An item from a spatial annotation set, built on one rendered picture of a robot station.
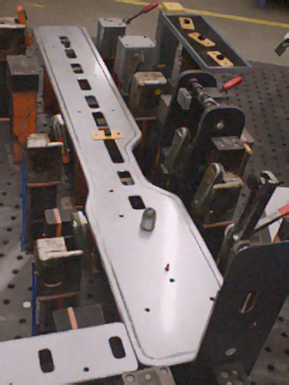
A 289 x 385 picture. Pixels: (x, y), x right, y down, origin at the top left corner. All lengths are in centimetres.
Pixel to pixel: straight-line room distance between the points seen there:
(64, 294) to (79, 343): 18
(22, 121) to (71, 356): 93
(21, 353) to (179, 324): 28
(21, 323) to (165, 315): 46
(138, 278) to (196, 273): 12
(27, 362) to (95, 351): 11
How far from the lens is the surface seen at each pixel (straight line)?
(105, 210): 116
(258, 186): 102
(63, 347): 93
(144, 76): 153
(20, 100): 164
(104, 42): 190
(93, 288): 140
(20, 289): 139
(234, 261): 66
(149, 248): 109
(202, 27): 172
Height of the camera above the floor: 177
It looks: 39 degrees down
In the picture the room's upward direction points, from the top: 10 degrees clockwise
